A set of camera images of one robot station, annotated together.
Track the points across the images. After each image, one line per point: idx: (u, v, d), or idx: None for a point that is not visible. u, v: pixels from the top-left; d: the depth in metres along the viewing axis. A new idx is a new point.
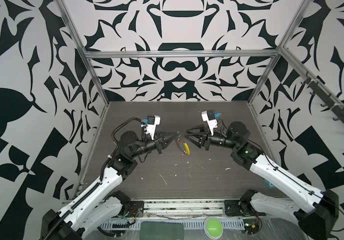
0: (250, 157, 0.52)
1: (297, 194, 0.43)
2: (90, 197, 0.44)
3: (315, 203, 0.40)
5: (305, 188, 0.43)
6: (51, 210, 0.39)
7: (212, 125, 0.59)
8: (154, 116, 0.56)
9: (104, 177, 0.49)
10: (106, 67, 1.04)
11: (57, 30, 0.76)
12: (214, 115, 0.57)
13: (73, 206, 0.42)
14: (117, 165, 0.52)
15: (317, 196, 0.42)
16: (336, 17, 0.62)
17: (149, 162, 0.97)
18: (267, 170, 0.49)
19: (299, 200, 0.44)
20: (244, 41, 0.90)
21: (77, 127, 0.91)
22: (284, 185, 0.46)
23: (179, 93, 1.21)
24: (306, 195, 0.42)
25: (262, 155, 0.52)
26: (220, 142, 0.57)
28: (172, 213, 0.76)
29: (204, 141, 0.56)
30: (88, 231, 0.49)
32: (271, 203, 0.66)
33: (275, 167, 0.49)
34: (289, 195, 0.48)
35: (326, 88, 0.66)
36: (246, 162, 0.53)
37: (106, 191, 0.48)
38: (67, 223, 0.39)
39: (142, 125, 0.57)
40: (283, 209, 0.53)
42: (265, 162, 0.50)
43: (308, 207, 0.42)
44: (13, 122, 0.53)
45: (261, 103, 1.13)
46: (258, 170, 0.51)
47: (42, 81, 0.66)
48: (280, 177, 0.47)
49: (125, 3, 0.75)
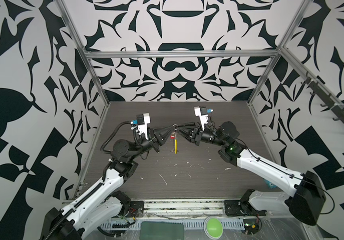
0: (235, 153, 0.56)
1: (279, 179, 0.46)
2: (92, 197, 0.45)
3: (296, 185, 0.43)
5: (286, 172, 0.46)
6: (54, 208, 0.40)
7: (203, 121, 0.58)
8: (143, 115, 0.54)
9: (106, 178, 0.50)
10: (106, 67, 1.04)
11: (57, 30, 0.76)
12: (206, 110, 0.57)
13: (76, 205, 0.43)
14: (118, 166, 0.54)
15: (297, 178, 0.44)
16: (336, 17, 0.62)
17: (149, 162, 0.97)
18: (251, 162, 0.52)
19: (283, 186, 0.46)
20: (244, 41, 0.90)
21: (77, 127, 0.91)
22: (268, 174, 0.48)
23: (179, 93, 1.21)
24: (287, 179, 0.45)
25: (245, 149, 0.56)
26: (210, 139, 0.58)
28: (172, 213, 0.76)
29: (195, 135, 0.57)
30: (88, 231, 0.49)
32: (265, 196, 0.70)
33: (258, 158, 0.52)
34: (274, 182, 0.48)
35: (325, 88, 0.66)
36: (232, 158, 0.56)
37: (108, 192, 0.49)
38: (70, 221, 0.40)
39: (132, 127, 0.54)
40: (277, 200, 0.53)
42: (249, 154, 0.54)
43: (291, 190, 0.43)
44: (13, 122, 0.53)
45: (261, 103, 1.13)
46: (243, 163, 0.54)
47: (42, 81, 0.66)
48: (262, 166, 0.50)
49: (125, 3, 0.75)
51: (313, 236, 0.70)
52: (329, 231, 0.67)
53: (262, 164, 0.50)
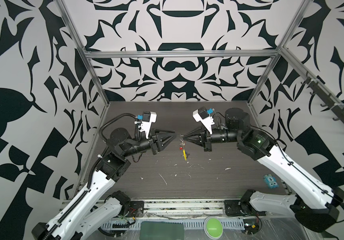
0: (263, 147, 0.44)
1: (310, 193, 0.40)
2: (78, 207, 0.41)
3: (329, 204, 0.38)
5: (318, 186, 0.40)
6: (39, 223, 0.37)
7: (207, 123, 0.53)
8: (150, 113, 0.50)
9: (93, 183, 0.45)
10: (106, 67, 1.04)
11: (57, 30, 0.76)
12: (206, 112, 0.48)
13: (61, 219, 0.40)
14: (106, 167, 0.48)
15: (330, 195, 0.39)
16: (336, 17, 0.62)
17: (149, 162, 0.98)
18: (281, 165, 0.42)
19: (310, 199, 0.41)
20: (244, 41, 0.90)
21: (77, 128, 0.91)
22: (296, 181, 0.41)
23: (179, 93, 1.21)
24: (320, 194, 0.39)
25: (275, 146, 0.44)
26: (223, 139, 0.51)
28: (172, 213, 0.76)
29: (204, 141, 0.53)
30: (87, 234, 0.50)
32: (269, 200, 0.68)
33: (290, 162, 0.42)
34: (297, 191, 0.43)
35: (326, 88, 0.66)
36: (257, 151, 0.44)
37: (95, 198, 0.45)
38: (56, 237, 0.37)
39: (135, 123, 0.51)
40: (281, 204, 0.53)
42: (280, 154, 0.43)
43: (318, 206, 0.39)
44: (13, 122, 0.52)
45: (261, 103, 1.14)
46: (268, 163, 0.44)
47: (42, 81, 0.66)
48: (295, 174, 0.41)
49: (126, 3, 0.75)
51: (313, 236, 0.70)
52: (329, 231, 0.67)
53: (294, 171, 0.41)
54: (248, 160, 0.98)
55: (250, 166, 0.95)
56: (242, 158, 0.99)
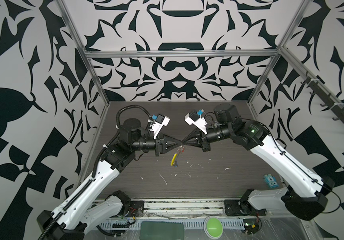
0: (258, 138, 0.44)
1: (300, 182, 0.40)
2: (83, 196, 0.41)
3: (318, 193, 0.38)
5: (308, 175, 0.40)
6: (44, 211, 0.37)
7: (200, 125, 0.55)
8: (165, 118, 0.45)
9: (97, 173, 0.44)
10: (106, 67, 1.04)
11: (57, 29, 0.76)
12: (197, 114, 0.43)
13: (66, 207, 0.39)
14: (111, 158, 0.47)
15: (320, 184, 0.39)
16: (336, 17, 0.62)
17: (149, 162, 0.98)
18: (273, 155, 0.42)
19: (300, 188, 0.41)
20: (245, 41, 0.90)
21: (77, 127, 0.91)
22: (287, 171, 0.42)
23: (179, 93, 1.21)
24: (310, 183, 0.39)
25: (269, 136, 0.44)
26: (219, 137, 0.52)
28: (172, 213, 0.76)
29: (201, 142, 0.55)
30: (90, 227, 0.49)
32: (265, 196, 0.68)
33: (283, 151, 0.43)
34: (288, 181, 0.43)
35: (325, 88, 0.66)
36: (250, 141, 0.44)
37: (100, 187, 0.44)
38: (61, 226, 0.37)
39: (148, 121, 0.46)
40: (274, 198, 0.54)
42: (273, 144, 0.43)
43: (307, 194, 0.40)
44: (13, 122, 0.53)
45: (261, 103, 1.13)
46: (262, 153, 0.44)
47: (42, 81, 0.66)
48: (286, 163, 0.41)
49: (126, 3, 0.75)
51: (313, 236, 0.70)
52: (329, 231, 0.67)
53: (285, 160, 0.42)
54: (248, 160, 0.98)
55: (250, 166, 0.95)
56: (242, 158, 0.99)
